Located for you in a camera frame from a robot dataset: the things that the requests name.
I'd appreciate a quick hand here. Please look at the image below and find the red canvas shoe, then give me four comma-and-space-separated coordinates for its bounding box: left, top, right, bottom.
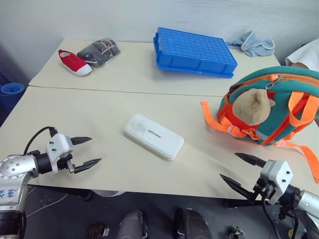
58, 49, 93, 77

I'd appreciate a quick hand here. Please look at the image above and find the teal and orange backpack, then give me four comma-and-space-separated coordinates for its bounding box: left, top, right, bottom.
200, 65, 319, 184

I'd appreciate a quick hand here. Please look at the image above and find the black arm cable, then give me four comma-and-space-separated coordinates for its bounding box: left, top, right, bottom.
261, 197, 300, 239
23, 126, 57, 155

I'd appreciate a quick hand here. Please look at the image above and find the clear bag of dark shoes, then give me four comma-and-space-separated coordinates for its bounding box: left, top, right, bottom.
77, 38, 121, 68

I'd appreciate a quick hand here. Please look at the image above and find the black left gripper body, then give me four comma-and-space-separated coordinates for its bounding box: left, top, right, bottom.
57, 153, 77, 174

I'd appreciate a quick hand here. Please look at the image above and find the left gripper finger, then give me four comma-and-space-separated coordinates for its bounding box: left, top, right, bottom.
71, 136, 93, 147
74, 158, 102, 174

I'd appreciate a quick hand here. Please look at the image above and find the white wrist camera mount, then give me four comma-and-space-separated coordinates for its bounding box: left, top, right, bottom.
45, 133, 75, 174
259, 159, 294, 206

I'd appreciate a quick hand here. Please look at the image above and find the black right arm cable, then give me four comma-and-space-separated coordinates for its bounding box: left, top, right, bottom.
261, 197, 300, 239

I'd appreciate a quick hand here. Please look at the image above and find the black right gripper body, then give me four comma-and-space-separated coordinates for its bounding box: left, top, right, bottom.
252, 175, 276, 201

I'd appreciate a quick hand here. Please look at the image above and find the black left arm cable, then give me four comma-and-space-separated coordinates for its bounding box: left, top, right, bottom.
23, 126, 57, 155

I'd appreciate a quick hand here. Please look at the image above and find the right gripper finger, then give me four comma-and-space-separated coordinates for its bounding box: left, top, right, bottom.
235, 152, 268, 168
219, 173, 257, 201

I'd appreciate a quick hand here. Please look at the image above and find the person in white shirt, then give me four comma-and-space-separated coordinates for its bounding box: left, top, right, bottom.
285, 38, 319, 73

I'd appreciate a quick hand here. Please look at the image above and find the white rectangular case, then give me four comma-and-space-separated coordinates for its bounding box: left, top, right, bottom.
123, 113, 185, 161

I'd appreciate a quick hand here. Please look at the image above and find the blue rolled mat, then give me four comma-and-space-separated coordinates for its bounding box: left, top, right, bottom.
0, 82, 26, 96

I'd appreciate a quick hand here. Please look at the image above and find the blue plastic crate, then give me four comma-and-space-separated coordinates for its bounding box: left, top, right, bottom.
153, 27, 238, 79

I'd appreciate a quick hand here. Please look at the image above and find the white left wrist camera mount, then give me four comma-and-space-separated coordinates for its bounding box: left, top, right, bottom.
45, 133, 75, 174

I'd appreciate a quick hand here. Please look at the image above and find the black rounded shape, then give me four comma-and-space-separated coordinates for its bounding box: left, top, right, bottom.
174, 207, 213, 239

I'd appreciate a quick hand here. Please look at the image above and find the light blue towel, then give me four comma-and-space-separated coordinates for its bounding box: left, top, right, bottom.
225, 30, 276, 58

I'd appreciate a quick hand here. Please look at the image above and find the brown plush bear toy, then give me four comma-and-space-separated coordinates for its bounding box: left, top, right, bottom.
232, 88, 276, 126

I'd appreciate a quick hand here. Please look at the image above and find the grey rounded shape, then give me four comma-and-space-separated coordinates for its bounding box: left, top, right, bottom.
116, 209, 149, 239

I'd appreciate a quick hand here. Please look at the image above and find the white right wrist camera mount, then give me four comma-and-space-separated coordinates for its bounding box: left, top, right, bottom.
259, 159, 294, 206

